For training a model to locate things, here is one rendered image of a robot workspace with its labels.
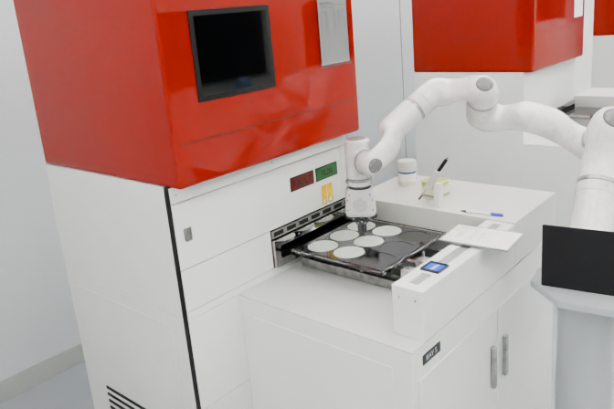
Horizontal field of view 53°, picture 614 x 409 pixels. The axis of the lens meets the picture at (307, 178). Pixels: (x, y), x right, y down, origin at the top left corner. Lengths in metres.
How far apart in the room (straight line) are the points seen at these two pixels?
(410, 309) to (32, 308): 2.14
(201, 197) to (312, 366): 0.58
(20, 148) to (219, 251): 1.50
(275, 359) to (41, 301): 1.64
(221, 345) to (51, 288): 1.51
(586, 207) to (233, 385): 1.20
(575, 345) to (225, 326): 1.04
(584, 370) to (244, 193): 1.13
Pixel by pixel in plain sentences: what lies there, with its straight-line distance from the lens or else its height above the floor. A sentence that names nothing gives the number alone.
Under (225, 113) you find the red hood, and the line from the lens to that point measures 1.77.
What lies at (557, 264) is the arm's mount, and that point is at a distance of 1.94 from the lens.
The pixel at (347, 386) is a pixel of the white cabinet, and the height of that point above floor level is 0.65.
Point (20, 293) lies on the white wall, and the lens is 3.27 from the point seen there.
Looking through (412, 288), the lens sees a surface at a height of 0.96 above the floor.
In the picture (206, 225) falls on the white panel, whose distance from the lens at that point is 1.83.
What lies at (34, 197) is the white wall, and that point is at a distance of 3.20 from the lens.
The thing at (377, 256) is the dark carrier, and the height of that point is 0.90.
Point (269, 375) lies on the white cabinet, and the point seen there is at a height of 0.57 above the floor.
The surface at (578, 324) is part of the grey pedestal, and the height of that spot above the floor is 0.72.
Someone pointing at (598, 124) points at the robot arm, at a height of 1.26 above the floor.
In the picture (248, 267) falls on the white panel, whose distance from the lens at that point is 1.98.
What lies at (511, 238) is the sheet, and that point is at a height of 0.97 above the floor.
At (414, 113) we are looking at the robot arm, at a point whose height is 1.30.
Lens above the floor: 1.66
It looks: 15 degrees down
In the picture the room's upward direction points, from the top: 5 degrees counter-clockwise
